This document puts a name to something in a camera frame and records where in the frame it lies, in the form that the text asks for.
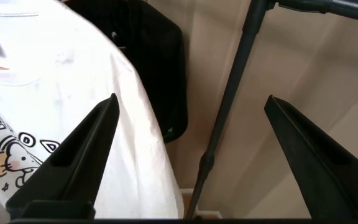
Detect white garment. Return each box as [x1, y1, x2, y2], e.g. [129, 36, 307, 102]
[0, 0, 185, 220]

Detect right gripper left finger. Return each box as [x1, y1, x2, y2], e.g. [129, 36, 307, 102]
[5, 93, 120, 220]

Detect black shorts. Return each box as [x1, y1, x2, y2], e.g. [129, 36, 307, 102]
[63, 0, 189, 144]

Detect black clothes rack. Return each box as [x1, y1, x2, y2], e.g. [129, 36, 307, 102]
[185, 0, 358, 220]

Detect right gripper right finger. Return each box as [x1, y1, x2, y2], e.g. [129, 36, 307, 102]
[264, 95, 358, 219]

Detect beige curtain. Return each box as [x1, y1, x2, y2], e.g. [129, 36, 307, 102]
[147, 0, 358, 220]

